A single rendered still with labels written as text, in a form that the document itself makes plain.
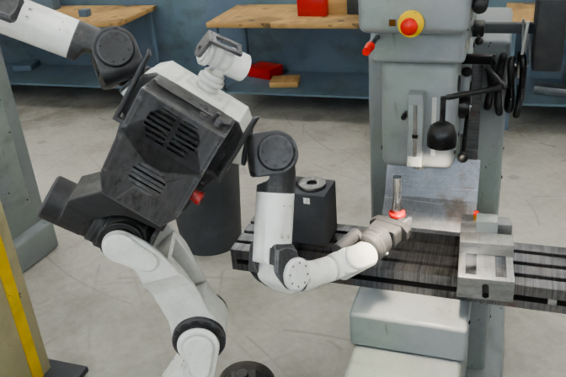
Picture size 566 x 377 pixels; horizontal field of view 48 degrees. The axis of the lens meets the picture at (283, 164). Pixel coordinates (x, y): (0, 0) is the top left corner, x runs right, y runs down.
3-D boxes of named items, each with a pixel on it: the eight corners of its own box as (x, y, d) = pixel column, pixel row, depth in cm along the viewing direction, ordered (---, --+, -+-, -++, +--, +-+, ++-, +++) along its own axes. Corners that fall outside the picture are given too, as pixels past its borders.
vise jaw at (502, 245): (513, 257, 184) (514, 246, 182) (458, 252, 188) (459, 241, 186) (512, 246, 189) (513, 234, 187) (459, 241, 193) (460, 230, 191)
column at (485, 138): (483, 407, 268) (514, 41, 201) (371, 386, 283) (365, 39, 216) (488, 329, 311) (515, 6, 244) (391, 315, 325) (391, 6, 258)
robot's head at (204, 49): (225, 81, 147) (243, 59, 143) (192, 67, 142) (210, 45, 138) (222, 61, 151) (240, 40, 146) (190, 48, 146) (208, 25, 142)
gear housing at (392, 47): (466, 65, 160) (467, 25, 156) (369, 63, 168) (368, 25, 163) (474, 31, 188) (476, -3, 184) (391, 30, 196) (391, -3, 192)
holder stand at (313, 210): (327, 247, 208) (323, 193, 199) (264, 238, 216) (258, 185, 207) (337, 228, 218) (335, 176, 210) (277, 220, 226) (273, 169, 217)
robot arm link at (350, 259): (382, 262, 166) (346, 273, 157) (360, 273, 172) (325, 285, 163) (372, 239, 167) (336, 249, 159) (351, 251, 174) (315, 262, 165)
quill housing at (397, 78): (454, 173, 177) (459, 61, 163) (379, 167, 184) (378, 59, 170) (459, 145, 193) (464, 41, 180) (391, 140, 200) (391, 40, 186)
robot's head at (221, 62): (236, 93, 148) (254, 61, 145) (197, 78, 143) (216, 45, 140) (228, 81, 154) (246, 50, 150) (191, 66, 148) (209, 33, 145)
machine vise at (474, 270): (512, 303, 176) (515, 269, 172) (456, 297, 180) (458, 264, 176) (508, 236, 206) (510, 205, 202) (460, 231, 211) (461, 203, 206)
